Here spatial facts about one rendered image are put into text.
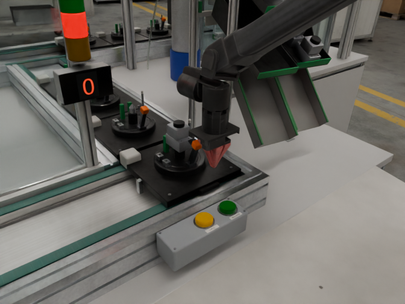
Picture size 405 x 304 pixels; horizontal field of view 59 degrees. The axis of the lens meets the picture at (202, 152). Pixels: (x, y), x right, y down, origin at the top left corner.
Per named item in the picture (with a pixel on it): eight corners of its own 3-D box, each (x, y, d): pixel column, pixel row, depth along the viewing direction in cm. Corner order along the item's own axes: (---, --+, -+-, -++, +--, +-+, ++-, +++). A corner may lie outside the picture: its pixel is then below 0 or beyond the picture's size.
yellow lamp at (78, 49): (94, 59, 80) (91, 37, 77) (73, 63, 77) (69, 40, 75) (85, 53, 83) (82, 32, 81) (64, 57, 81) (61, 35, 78)
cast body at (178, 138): (193, 148, 94) (193, 124, 90) (179, 153, 92) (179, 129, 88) (174, 136, 100) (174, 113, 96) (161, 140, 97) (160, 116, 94)
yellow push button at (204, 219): (216, 225, 80) (217, 218, 79) (202, 233, 77) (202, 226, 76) (205, 215, 82) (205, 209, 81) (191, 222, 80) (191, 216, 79)
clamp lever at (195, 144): (196, 163, 93) (203, 143, 87) (190, 166, 92) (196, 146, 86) (188, 154, 94) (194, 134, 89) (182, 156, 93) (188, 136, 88)
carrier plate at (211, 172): (240, 174, 97) (241, 167, 96) (167, 209, 84) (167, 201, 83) (188, 139, 113) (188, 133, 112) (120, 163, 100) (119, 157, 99)
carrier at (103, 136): (185, 137, 114) (185, 101, 108) (117, 161, 101) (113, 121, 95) (146, 111, 130) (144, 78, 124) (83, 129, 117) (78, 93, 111)
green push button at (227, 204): (239, 213, 83) (240, 206, 82) (226, 219, 81) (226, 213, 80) (228, 204, 86) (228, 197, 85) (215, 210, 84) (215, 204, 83)
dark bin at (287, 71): (295, 73, 99) (307, 52, 93) (257, 80, 93) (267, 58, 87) (247, 12, 111) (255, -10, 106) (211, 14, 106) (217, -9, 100)
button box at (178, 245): (246, 230, 86) (248, 210, 83) (174, 272, 75) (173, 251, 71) (226, 215, 91) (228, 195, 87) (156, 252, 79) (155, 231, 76)
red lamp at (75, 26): (91, 36, 77) (88, 12, 75) (69, 39, 75) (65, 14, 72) (82, 32, 81) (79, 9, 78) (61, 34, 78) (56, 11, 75)
